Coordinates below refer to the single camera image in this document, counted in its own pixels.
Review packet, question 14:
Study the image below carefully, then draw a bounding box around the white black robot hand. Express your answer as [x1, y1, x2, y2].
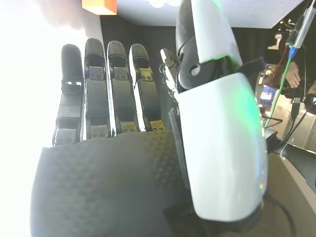
[29, 0, 269, 237]

